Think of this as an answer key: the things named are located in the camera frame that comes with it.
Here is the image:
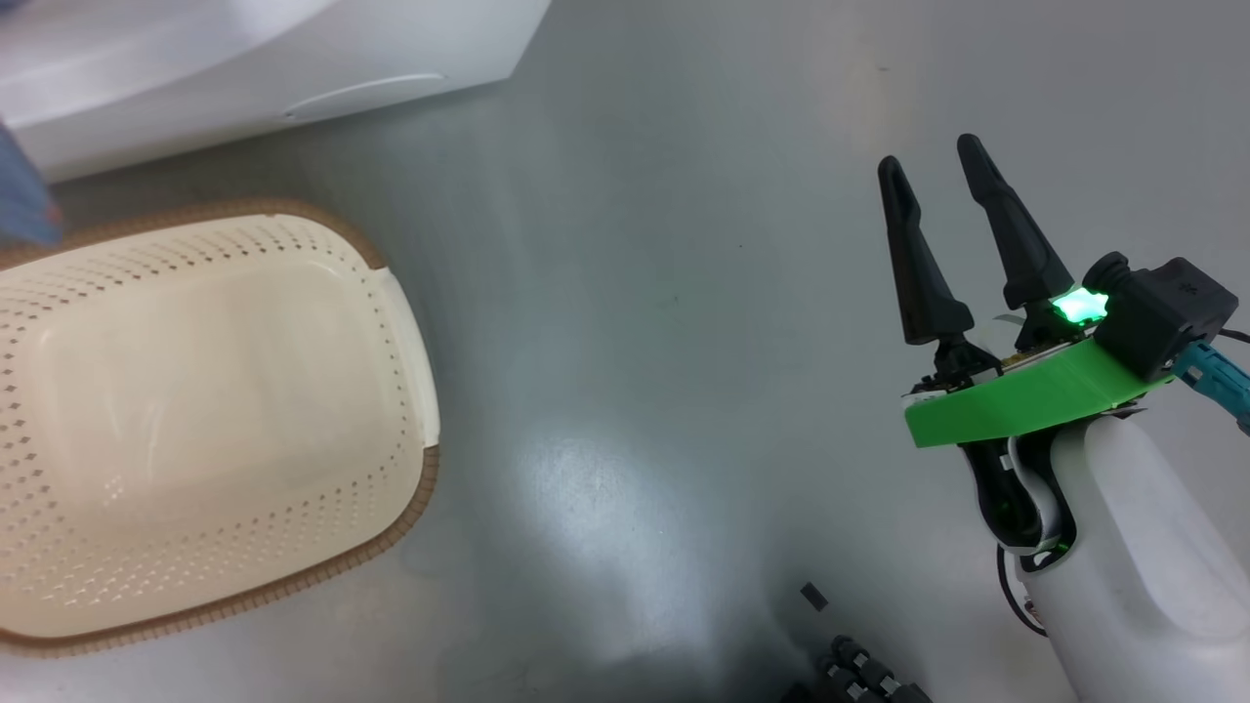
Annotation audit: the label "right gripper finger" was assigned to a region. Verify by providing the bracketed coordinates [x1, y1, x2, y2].
[956, 134, 1076, 351]
[877, 154, 1002, 384]

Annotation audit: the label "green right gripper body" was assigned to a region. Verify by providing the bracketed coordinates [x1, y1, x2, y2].
[903, 286, 1173, 448]

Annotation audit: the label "blue and cream clothes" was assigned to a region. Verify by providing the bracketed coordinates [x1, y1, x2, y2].
[0, 122, 64, 247]

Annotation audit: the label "white front-load washing machine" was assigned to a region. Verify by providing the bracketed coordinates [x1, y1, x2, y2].
[0, 0, 553, 185]

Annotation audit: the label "round white filter cover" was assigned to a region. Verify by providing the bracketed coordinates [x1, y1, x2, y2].
[281, 71, 447, 123]

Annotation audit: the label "cream perforated laundry basket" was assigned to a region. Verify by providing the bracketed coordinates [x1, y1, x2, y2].
[0, 200, 440, 657]

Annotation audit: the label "teal cable connector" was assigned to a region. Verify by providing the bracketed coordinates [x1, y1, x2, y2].
[1172, 342, 1250, 435]

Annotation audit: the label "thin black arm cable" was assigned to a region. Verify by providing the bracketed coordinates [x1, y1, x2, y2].
[996, 545, 1051, 638]

